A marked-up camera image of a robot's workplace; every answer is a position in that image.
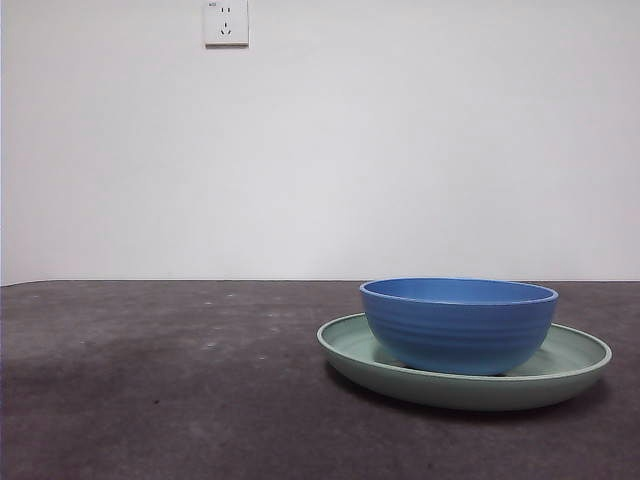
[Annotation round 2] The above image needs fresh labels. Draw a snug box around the blue ribbed bowl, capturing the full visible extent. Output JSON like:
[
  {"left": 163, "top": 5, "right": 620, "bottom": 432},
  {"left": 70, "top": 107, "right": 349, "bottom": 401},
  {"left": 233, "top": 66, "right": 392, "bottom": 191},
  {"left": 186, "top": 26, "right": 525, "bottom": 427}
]
[{"left": 359, "top": 277, "right": 559, "bottom": 376}]

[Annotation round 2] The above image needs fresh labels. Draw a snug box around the white wall socket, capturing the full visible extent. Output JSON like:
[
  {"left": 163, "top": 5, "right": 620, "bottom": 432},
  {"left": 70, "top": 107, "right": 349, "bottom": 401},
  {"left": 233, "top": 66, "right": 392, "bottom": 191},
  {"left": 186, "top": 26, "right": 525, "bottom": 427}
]
[{"left": 204, "top": 0, "right": 250, "bottom": 49}]

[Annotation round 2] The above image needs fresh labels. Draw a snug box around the green round plate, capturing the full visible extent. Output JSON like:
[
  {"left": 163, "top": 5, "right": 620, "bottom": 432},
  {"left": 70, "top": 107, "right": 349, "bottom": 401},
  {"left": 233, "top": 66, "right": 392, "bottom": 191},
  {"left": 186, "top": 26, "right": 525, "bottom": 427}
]
[{"left": 316, "top": 312, "right": 613, "bottom": 412}]

